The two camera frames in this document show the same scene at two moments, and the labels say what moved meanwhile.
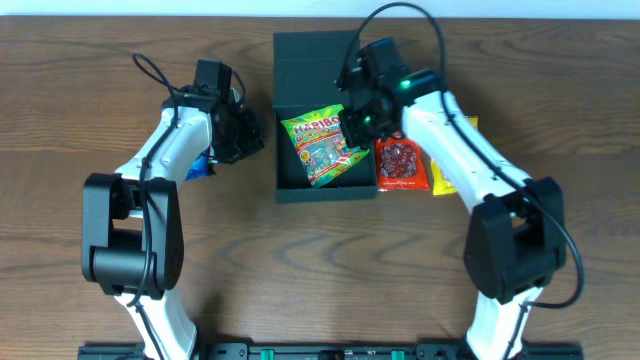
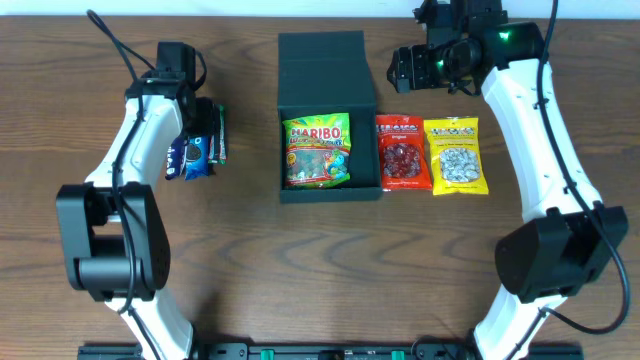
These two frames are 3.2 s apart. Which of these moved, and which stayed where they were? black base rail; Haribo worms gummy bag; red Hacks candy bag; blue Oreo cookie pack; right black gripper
Moved: right black gripper; Haribo worms gummy bag
Stayed: red Hacks candy bag; blue Oreo cookie pack; black base rail
